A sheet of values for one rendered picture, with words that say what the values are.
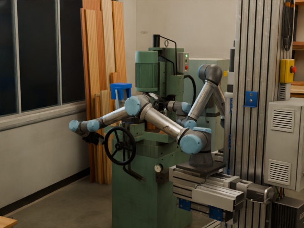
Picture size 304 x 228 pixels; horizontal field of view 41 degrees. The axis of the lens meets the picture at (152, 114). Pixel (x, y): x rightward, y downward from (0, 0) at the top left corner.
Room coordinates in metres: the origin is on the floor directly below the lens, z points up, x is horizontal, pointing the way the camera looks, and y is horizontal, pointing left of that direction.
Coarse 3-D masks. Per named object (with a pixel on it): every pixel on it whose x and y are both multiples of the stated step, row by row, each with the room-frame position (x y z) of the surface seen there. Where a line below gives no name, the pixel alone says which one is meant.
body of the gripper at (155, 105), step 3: (156, 102) 2.89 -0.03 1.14; (159, 102) 2.87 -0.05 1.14; (162, 102) 2.91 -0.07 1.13; (168, 102) 2.86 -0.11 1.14; (153, 105) 2.89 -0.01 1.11; (156, 105) 2.90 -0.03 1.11; (159, 105) 2.87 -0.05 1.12; (162, 105) 2.85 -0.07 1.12; (165, 105) 2.84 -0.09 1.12; (156, 108) 2.89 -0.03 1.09; (159, 108) 2.88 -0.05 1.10; (162, 108) 2.91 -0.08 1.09; (165, 108) 2.83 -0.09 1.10
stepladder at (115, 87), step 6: (114, 84) 4.01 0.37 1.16; (120, 84) 3.99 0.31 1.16; (126, 84) 4.01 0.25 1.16; (114, 90) 3.99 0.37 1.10; (120, 90) 3.96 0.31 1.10; (126, 90) 4.11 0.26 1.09; (114, 96) 3.99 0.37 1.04; (120, 96) 3.96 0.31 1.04; (126, 96) 4.09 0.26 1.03; (120, 102) 3.99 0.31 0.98
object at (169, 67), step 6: (168, 48) 3.31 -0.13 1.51; (174, 48) 3.34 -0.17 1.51; (180, 48) 3.43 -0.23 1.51; (168, 54) 3.31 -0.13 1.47; (174, 54) 3.34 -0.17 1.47; (174, 60) 3.34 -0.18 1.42; (168, 66) 3.31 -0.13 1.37; (168, 72) 3.31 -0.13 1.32; (168, 78) 3.31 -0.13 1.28; (168, 84) 3.31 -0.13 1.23; (168, 90) 3.30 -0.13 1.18; (180, 96) 3.44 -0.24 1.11; (174, 120) 3.36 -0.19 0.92
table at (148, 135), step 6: (108, 126) 3.20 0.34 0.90; (114, 126) 3.20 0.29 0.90; (144, 132) 3.01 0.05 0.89; (150, 132) 2.99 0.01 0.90; (156, 132) 2.99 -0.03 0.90; (120, 138) 3.02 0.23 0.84; (126, 138) 2.99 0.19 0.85; (138, 138) 2.96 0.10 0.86; (144, 138) 3.01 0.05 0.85; (150, 138) 2.98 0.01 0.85; (156, 138) 2.96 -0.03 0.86; (162, 138) 2.93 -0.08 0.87; (168, 138) 2.90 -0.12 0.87
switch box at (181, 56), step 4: (180, 52) 3.35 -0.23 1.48; (184, 52) 3.36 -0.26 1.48; (188, 52) 3.42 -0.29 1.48; (180, 56) 3.35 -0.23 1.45; (184, 56) 3.35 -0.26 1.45; (188, 56) 3.41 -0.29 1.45; (180, 60) 3.35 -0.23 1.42; (184, 60) 3.35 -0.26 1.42; (188, 60) 3.41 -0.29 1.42; (180, 64) 3.35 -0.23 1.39; (184, 64) 3.36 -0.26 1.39; (188, 64) 3.41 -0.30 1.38; (180, 68) 3.35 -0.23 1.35; (184, 68) 3.36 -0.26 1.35; (188, 68) 3.42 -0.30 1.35; (180, 72) 3.35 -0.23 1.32
